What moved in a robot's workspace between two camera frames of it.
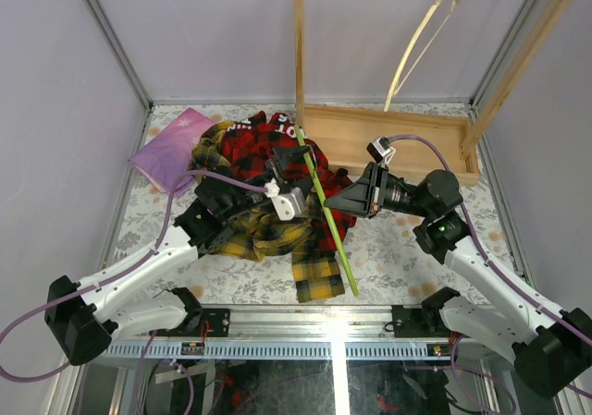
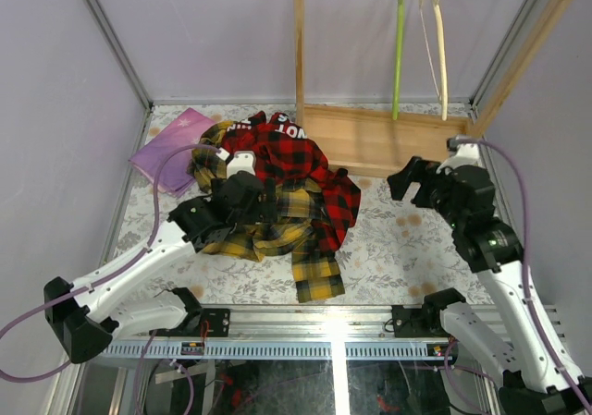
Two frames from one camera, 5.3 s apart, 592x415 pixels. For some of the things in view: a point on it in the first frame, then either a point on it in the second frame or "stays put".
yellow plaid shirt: (315, 272) stays put
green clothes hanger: (326, 205) → (399, 51)
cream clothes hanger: (395, 84) → (443, 77)
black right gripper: (366, 197) → (416, 170)
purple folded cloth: (167, 155) stays put
